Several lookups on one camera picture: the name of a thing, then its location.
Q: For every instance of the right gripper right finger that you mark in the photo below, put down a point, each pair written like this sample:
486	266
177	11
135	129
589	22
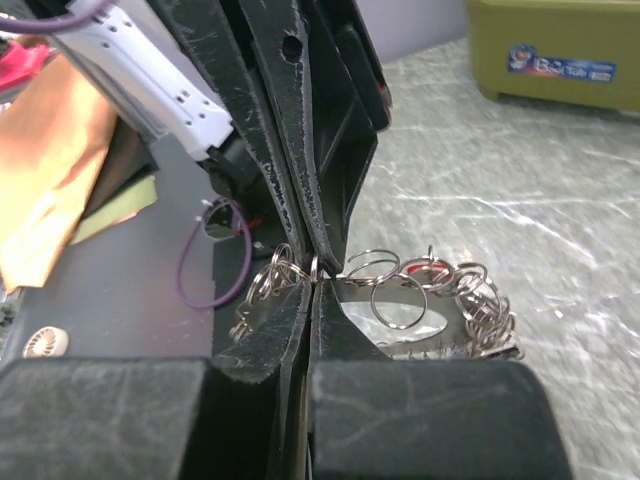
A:
377	418

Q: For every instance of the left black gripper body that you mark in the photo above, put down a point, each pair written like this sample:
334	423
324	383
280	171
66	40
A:
349	104

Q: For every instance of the olive green plastic bin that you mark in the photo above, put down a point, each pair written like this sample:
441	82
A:
578	52

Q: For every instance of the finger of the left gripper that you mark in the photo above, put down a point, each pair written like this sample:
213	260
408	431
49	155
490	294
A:
216	37
279	39

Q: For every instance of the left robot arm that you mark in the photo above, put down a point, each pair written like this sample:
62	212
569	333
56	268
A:
158	81

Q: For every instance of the metal key organizer disc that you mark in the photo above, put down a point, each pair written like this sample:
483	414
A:
419	308

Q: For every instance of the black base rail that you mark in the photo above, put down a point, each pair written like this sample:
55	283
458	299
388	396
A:
235	240

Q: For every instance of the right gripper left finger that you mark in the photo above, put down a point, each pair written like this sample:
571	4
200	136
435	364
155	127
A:
238	415

